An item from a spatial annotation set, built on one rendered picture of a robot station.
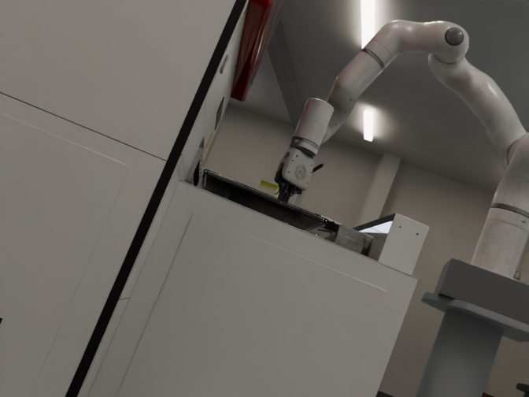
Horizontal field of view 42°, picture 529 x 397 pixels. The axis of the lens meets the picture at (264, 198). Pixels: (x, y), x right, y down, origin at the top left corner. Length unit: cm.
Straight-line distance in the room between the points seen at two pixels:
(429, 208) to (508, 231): 984
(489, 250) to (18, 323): 122
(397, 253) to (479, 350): 35
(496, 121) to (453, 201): 983
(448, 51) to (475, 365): 86
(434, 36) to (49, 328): 129
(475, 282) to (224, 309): 67
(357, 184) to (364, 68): 984
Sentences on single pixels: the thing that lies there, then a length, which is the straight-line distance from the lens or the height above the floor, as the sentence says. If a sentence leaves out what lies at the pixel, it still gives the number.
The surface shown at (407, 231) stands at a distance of 179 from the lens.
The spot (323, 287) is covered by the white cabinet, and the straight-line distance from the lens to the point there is 166.
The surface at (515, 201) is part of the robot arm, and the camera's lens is 200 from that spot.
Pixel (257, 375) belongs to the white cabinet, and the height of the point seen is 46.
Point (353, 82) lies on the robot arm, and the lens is 205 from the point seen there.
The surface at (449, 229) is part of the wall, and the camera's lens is 1178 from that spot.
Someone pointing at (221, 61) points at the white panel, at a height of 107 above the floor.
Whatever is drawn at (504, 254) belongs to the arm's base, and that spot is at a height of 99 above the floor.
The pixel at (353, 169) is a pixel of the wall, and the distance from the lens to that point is 1193.
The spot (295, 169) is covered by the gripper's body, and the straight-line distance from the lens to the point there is 198.
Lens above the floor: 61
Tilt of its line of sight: 9 degrees up
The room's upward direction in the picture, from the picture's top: 22 degrees clockwise
